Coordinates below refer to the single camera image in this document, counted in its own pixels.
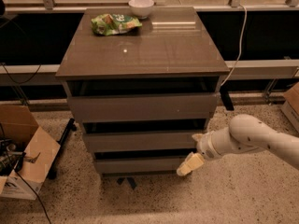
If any grey middle drawer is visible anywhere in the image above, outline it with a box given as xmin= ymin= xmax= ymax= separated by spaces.
xmin=83 ymin=119 xmax=206 ymax=152

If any grey bottom drawer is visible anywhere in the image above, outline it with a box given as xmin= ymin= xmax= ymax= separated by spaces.
xmin=93 ymin=148 xmax=196 ymax=175

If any green snack bag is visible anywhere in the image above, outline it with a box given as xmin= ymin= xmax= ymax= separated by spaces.
xmin=91 ymin=14 xmax=142 ymax=36

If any cardboard box right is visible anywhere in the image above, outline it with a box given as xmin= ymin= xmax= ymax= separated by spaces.
xmin=281 ymin=82 xmax=299 ymax=132

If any black stand leg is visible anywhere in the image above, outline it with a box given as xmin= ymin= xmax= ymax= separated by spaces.
xmin=47 ymin=119 xmax=77 ymax=179

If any black cable on floor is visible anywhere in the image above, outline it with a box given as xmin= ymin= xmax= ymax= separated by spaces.
xmin=12 ymin=152 xmax=52 ymax=224

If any black cable on left wall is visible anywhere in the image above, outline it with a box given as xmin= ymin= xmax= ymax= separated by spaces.
xmin=0 ymin=62 xmax=43 ymax=86

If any black bracket behind cabinet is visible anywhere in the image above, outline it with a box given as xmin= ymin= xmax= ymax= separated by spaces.
xmin=220 ymin=85 xmax=235 ymax=111

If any open cardboard box left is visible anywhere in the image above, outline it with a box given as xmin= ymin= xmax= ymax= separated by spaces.
xmin=0 ymin=105 xmax=60 ymax=200

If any grey top drawer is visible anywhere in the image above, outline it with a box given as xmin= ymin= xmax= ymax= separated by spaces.
xmin=65 ymin=79 xmax=221 ymax=123

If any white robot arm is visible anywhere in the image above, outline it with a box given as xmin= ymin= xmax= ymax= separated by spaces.
xmin=177 ymin=114 xmax=299 ymax=176

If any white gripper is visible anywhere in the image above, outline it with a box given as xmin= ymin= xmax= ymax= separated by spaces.
xmin=177 ymin=129 xmax=232 ymax=176

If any white cable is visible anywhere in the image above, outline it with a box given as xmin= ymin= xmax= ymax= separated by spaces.
xmin=220 ymin=4 xmax=248 ymax=88

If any grey drawer cabinet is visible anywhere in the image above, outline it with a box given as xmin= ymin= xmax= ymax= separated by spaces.
xmin=56 ymin=7 xmax=229 ymax=179

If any grey drawer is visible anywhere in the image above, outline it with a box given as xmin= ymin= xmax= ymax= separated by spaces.
xmin=65 ymin=79 xmax=221 ymax=123
xmin=93 ymin=148 xmax=196 ymax=175
xmin=83 ymin=119 xmax=206 ymax=152

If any white ceramic bowl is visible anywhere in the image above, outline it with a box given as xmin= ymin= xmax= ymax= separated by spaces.
xmin=128 ymin=0 xmax=154 ymax=19

